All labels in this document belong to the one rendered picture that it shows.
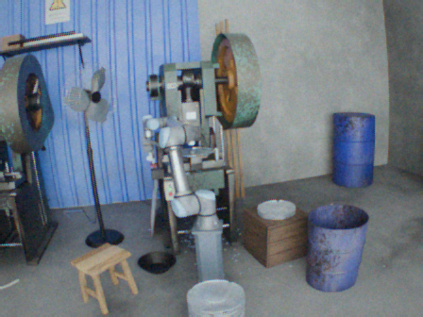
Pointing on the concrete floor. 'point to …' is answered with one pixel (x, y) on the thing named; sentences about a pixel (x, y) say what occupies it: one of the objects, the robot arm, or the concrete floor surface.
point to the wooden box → (275, 237)
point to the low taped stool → (96, 262)
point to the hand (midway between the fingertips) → (154, 162)
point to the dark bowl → (157, 262)
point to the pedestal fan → (91, 104)
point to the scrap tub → (335, 246)
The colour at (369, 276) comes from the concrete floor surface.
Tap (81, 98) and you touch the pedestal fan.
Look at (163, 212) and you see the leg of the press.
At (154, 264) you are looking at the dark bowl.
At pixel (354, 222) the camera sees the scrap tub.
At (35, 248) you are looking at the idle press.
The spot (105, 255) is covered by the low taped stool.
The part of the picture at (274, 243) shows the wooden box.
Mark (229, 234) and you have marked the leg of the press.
